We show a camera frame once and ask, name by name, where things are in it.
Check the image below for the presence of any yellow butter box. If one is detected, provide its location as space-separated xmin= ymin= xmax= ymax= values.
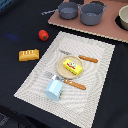
xmin=63 ymin=59 xmax=83 ymax=75

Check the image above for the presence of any red tomato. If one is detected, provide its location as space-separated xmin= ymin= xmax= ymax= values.
xmin=38 ymin=30 xmax=49 ymax=41

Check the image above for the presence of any round wooden plate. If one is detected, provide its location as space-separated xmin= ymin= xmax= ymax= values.
xmin=56 ymin=55 xmax=84 ymax=79

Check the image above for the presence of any light blue milk carton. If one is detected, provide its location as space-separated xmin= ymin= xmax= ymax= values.
xmin=45 ymin=78 xmax=63 ymax=101

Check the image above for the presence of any white woven placemat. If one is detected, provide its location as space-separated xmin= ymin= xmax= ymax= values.
xmin=14 ymin=31 xmax=115 ymax=128

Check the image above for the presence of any left grey pot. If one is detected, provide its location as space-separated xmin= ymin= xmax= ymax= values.
xmin=41 ymin=1 xmax=80 ymax=20

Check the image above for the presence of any grey pot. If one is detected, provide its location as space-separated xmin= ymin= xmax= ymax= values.
xmin=80 ymin=3 xmax=108 ymax=26
xmin=41 ymin=1 xmax=80 ymax=20

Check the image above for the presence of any right grey pot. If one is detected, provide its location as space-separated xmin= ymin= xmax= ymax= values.
xmin=80 ymin=3 xmax=108 ymax=26

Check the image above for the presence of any beige bowl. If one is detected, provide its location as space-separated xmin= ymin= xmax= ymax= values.
xmin=119 ymin=5 xmax=128 ymax=30

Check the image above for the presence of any wooden handled fork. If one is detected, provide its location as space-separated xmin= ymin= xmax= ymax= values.
xmin=45 ymin=72 xmax=86 ymax=90

